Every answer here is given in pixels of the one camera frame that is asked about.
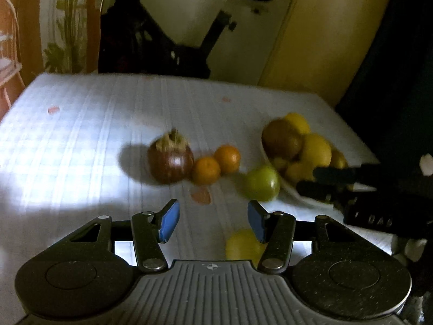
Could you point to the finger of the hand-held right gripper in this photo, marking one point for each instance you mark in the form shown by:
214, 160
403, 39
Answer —
338, 175
321, 191

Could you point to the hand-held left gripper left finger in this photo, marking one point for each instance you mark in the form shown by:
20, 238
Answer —
169, 221

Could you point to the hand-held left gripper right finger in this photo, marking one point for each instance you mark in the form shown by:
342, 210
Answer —
254, 220

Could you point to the brownish-green tangerine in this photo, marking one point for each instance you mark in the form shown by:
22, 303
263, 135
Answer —
339, 158

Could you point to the greenish-orange tangerine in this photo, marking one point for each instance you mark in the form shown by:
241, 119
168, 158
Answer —
299, 172

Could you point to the small yellow-green fruit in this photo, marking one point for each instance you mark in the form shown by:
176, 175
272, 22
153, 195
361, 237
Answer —
243, 249

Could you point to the beige round plate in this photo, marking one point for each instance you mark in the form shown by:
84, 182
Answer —
287, 188

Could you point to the yellow citrus fruit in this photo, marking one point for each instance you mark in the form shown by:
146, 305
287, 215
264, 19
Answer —
316, 149
297, 123

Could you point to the green round fruit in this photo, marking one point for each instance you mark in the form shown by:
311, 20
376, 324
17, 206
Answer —
262, 182

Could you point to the orange tangerine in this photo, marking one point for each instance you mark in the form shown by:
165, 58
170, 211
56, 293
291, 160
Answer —
206, 171
227, 159

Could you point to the red-brown apple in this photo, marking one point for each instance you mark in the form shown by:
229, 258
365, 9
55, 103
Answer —
282, 138

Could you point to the small tan round fruit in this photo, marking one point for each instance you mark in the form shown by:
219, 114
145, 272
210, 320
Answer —
280, 163

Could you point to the dark purple mangosteen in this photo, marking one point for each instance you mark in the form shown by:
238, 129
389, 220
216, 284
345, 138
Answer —
171, 162

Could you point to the blue curtain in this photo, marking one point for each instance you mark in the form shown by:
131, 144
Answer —
406, 74

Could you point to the wooden door panel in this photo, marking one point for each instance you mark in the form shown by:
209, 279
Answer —
321, 40

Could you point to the black exercise bike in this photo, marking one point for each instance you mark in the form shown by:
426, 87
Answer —
152, 50

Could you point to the printed wall cloth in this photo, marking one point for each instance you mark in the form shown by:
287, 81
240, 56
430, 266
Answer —
30, 40

